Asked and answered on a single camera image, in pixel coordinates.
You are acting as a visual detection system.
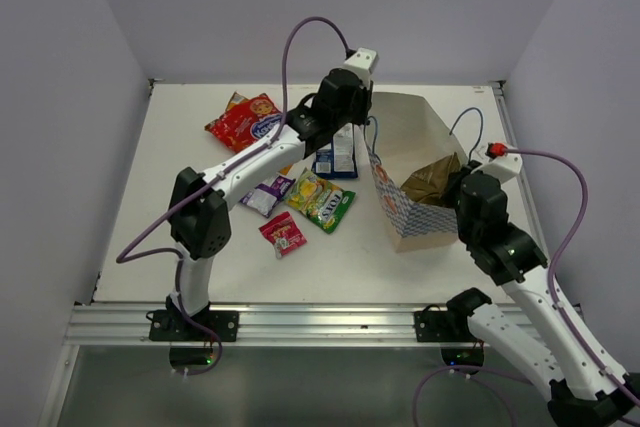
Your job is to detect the light blue chips bag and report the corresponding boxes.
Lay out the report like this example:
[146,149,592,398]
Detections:
[400,153,461,207]

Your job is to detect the blue checkered paper bag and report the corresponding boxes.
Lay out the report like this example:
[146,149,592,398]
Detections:
[365,92,485,253]

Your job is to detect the red cookie snack bag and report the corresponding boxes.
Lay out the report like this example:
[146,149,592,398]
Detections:
[204,94,282,153]

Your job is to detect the orange snack packet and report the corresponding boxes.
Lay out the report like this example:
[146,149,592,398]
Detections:
[225,92,248,112]

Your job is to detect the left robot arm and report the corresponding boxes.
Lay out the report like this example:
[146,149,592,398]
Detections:
[169,65,373,340]

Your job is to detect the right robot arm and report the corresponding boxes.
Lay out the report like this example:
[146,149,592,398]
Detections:
[444,169,639,426]

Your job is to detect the green Fox's candy bag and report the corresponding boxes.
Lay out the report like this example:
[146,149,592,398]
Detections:
[285,168,356,234]

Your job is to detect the dark blue snack packet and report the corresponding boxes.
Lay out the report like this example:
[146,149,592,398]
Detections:
[311,124,358,180]

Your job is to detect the purple white snack packet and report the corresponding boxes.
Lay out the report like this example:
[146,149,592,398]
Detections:
[240,174,295,218]

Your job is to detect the small red candy packet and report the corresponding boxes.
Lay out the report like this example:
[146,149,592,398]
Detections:
[259,212,307,259]

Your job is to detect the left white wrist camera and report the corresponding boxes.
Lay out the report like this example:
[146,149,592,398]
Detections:
[342,48,379,86]

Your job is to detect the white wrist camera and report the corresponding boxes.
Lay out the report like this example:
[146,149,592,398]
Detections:
[470,143,523,184]
[342,48,379,86]

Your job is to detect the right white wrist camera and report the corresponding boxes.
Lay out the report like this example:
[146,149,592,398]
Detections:
[470,143,523,184]

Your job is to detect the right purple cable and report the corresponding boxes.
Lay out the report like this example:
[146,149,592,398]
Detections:
[412,147,640,427]

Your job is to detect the purple cable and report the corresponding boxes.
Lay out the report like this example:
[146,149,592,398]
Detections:
[412,147,640,427]
[115,16,354,378]

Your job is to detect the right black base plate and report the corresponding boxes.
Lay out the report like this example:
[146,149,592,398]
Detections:
[413,304,485,367]

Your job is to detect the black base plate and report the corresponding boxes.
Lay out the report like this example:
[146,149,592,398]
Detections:
[413,304,485,367]
[146,309,239,370]

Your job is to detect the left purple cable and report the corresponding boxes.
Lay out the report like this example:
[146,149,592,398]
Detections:
[115,16,354,378]

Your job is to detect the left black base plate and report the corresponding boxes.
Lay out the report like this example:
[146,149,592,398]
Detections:
[146,309,239,370]

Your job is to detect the aluminium mounting rail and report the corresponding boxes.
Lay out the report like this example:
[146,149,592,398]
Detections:
[63,302,424,348]

